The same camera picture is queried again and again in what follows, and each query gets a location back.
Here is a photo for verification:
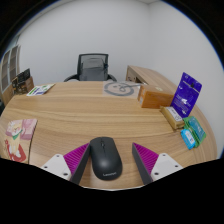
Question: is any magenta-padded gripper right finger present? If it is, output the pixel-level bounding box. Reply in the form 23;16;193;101
131;143;184;185

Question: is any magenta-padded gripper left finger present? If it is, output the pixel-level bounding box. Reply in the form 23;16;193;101
40;143;92;185

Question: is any black computer mouse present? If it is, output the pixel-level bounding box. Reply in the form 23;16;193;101
89;136;123;182

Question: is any small blue box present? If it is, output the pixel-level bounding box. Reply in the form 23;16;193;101
180;128;197;151

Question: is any small tan box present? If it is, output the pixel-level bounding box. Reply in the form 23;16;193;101
159;105;185;131

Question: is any green flat pack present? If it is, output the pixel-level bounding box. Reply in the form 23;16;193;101
182;115;207;148

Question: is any orange-brown cardboard box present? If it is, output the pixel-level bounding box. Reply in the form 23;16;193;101
137;84;175;109

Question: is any purple retail package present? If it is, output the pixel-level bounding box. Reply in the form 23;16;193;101
170;71;203;119

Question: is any white leaflet with coloured print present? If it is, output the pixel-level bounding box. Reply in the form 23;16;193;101
26;83;56;97

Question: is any black mesh office chair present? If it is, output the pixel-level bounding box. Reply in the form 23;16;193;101
63;53;118;83

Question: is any wooden side desk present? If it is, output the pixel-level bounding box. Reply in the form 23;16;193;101
125;64;178;93

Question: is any dark brown cardboard box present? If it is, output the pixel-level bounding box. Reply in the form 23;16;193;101
16;76;35;95

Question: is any grey backpack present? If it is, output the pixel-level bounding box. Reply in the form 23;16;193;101
79;56;108;82

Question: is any black box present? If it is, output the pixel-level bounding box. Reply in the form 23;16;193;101
16;68;32;84

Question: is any wooden shelf unit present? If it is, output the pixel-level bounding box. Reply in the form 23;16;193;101
0;44;22;106

